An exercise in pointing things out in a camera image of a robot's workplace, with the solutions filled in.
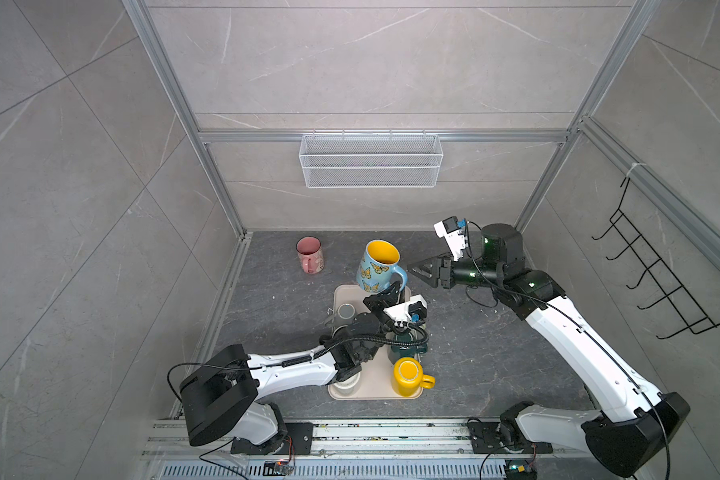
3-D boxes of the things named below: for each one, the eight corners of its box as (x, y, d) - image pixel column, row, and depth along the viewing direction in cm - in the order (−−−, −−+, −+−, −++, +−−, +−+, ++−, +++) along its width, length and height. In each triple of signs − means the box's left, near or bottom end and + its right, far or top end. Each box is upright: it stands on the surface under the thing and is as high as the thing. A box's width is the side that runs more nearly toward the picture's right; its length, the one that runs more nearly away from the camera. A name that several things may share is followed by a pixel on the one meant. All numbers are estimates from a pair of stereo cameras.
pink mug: (298, 282, 106) (292, 262, 96) (303, 256, 113) (298, 235, 104) (322, 282, 106) (318, 262, 96) (325, 256, 114) (321, 235, 104)
